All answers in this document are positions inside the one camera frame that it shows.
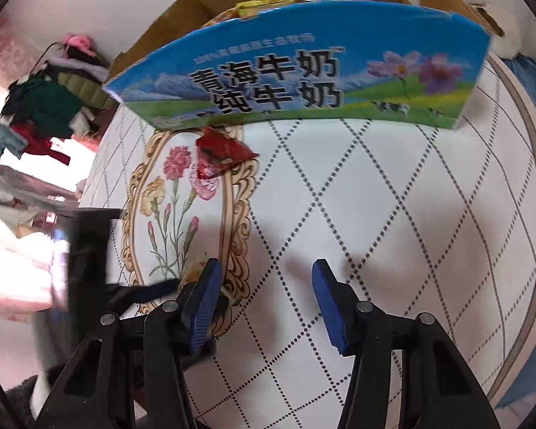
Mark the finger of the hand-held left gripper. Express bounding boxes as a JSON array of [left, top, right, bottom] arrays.
[[108, 277, 182, 312]]

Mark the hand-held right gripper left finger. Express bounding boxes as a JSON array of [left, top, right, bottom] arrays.
[[36, 257, 224, 429]]

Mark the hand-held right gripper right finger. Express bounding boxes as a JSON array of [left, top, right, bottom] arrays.
[[312, 259, 503, 429]]

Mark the small red snack packet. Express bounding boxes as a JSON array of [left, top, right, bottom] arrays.
[[195, 127, 260, 179]]

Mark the blue and green cardboard box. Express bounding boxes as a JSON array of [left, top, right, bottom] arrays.
[[103, 0, 505, 131]]

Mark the pile of clothes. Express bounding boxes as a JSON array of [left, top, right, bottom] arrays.
[[0, 31, 121, 237]]

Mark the dark fuzzy cloth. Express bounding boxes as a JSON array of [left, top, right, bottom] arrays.
[[2, 375, 50, 429]]

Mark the yellow snack packet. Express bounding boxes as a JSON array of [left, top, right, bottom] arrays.
[[236, 0, 298, 19]]

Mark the blue cloth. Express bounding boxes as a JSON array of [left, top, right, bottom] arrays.
[[502, 54, 536, 114]]

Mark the white plush toy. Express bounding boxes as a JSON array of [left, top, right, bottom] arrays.
[[467, 2, 525, 59]]

